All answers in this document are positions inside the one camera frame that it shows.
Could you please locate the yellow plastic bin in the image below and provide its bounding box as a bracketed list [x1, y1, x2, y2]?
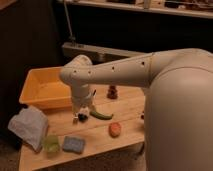
[19, 67, 71, 109]

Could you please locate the blue sponge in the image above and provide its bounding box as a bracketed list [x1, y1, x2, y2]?
[62, 136, 85, 154]

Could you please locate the green toy vegetable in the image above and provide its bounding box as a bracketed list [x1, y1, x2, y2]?
[90, 110, 114, 120]

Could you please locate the green plastic cup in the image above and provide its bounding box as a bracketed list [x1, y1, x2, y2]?
[43, 135, 60, 153]

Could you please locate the orange round toy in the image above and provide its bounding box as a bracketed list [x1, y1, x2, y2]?
[109, 122, 121, 137]

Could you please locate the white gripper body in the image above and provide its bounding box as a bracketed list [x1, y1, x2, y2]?
[71, 90, 96, 122]

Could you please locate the metal pole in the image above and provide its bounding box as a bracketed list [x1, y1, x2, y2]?
[63, 0, 76, 45]

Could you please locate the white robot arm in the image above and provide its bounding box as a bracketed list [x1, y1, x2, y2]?
[60, 48, 213, 171]

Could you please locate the grey metal shelf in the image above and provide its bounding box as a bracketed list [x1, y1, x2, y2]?
[62, 42, 142, 63]

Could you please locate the light grey towel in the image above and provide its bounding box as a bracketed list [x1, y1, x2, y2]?
[8, 106, 48, 152]

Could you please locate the brown toy figure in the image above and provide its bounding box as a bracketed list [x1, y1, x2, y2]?
[107, 85, 118, 99]

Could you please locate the upper wooden shelf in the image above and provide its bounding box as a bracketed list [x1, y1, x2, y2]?
[57, 0, 213, 19]

